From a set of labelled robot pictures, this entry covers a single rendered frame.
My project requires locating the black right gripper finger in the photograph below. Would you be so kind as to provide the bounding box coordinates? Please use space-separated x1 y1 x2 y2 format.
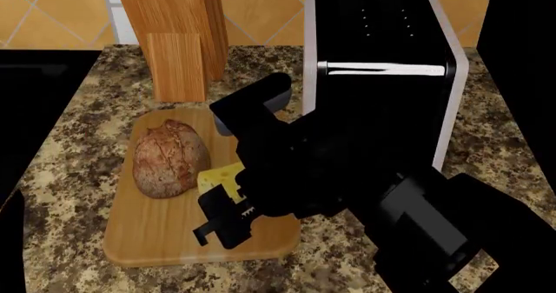
208 72 294 138
191 186 262 250

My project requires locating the yellow cheese wedge with holes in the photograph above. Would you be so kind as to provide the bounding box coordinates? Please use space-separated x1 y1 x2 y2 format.
196 162 247 204

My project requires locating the wooden cutting board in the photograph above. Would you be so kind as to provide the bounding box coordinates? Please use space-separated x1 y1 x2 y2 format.
103 108 301 269

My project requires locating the round brown bread loaf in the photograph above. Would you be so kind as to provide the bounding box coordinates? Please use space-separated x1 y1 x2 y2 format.
132 118 213 200

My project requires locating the wooden knife block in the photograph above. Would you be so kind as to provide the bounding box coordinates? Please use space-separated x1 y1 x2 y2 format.
113 0 230 103

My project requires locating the black and silver toaster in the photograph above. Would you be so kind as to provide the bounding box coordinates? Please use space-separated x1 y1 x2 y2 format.
302 0 472 172

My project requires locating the black cooktop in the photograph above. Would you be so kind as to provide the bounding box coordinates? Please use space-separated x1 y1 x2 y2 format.
0 48 106 207

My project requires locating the black appliance panel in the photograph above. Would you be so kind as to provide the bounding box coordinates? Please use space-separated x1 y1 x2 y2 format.
475 0 556 178

